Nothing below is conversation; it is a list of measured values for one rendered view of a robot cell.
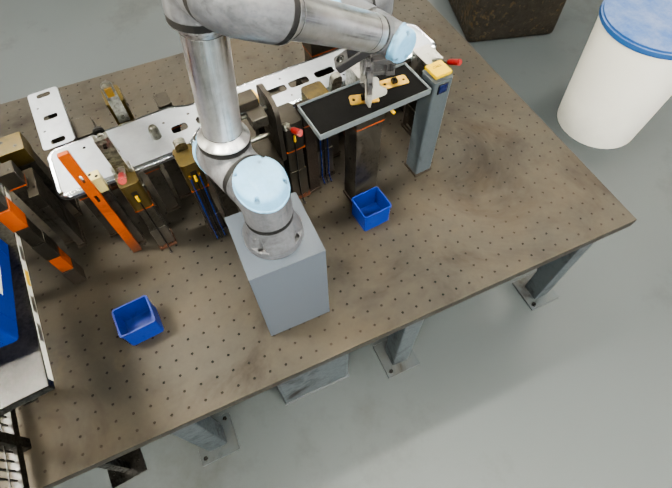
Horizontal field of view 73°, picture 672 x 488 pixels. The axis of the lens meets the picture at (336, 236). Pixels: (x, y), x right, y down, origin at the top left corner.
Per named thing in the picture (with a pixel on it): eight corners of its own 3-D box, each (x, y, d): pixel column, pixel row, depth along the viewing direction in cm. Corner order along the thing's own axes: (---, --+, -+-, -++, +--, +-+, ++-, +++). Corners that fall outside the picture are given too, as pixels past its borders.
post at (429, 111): (420, 156, 180) (440, 62, 142) (431, 169, 176) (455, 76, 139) (403, 163, 178) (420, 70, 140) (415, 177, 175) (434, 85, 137)
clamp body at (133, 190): (172, 228, 165) (133, 164, 134) (181, 249, 160) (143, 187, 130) (154, 236, 163) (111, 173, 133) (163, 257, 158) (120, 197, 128)
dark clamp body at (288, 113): (300, 178, 176) (290, 101, 143) (314, 200, 170) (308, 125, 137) (283, 185, 174) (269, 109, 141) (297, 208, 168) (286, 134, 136)
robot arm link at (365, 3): (351, 18, 93) (388, -3, 97) (314, -5, 98) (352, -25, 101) (350, 52, 100) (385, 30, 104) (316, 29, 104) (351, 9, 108)
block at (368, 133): (365, 181, 174) (372, 87, 136) (377, 195, 170) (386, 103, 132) (343, 191, 172) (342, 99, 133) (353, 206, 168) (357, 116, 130)
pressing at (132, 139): (407, 18, 179) (408, 15, 177) (442, 50, 169) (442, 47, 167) (45, 153, 145) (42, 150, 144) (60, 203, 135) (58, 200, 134)
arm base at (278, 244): (312, 246, 113) (310, 224, 105) (255, 268, 110) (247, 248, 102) (290, 201, 121) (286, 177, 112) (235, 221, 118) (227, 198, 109)
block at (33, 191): (79, 220, 167) (31, 166, 141) (87, 244, 161) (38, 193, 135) (71, 223, 166) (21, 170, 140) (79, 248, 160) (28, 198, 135)
